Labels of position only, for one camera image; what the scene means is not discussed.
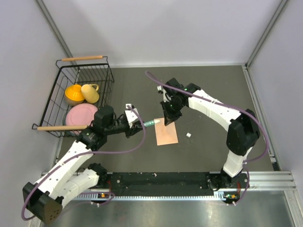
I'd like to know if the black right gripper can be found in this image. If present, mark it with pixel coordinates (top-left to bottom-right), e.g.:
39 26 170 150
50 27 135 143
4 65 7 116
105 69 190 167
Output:
160 99 185 126

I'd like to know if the white green glue stick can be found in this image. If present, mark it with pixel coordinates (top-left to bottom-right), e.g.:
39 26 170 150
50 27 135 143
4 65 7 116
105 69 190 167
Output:
144 119 160 127

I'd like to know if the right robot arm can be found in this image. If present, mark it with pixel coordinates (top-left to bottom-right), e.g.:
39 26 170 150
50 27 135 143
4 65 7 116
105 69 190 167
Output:
157 78 260 191

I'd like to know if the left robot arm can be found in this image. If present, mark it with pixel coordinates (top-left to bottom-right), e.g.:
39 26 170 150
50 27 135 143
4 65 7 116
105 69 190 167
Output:
21 104 146 224

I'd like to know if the pink plate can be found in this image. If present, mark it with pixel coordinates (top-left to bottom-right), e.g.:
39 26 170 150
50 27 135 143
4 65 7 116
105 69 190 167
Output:
65 103 98 126

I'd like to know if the yellow mug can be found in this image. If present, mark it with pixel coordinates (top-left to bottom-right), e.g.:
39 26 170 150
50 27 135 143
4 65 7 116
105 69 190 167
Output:
81 84 99 104

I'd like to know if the orange bowl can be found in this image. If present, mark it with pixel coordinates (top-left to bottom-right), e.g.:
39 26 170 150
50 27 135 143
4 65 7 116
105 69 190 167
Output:
64 84 85 106

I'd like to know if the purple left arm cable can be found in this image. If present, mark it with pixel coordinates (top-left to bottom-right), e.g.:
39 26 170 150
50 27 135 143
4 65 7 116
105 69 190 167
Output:
21 106 146 220

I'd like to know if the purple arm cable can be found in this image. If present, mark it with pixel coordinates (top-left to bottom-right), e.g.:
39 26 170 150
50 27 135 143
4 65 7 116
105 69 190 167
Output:
21 106 146 220
145 70 270 205

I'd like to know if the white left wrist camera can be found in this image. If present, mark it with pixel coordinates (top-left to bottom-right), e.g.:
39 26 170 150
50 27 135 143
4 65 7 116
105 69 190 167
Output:
125 104 139 127

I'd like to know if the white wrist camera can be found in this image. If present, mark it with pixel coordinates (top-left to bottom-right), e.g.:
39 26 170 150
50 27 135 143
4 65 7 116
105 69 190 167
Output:
157 86 171 102
125 104 139 127

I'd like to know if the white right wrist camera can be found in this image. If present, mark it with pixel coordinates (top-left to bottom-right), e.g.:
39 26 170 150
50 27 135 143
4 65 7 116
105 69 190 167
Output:
157 86 171 102

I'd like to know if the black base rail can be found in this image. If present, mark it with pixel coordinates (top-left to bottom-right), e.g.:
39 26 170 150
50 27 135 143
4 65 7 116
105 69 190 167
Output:
78 171 251 201

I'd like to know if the black wire basket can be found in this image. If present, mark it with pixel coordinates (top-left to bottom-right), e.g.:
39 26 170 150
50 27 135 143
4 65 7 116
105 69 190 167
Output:
32 56 114 138

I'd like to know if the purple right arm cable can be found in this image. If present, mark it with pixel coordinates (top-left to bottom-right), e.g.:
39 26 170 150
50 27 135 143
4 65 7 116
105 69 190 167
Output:
145 70 270 205

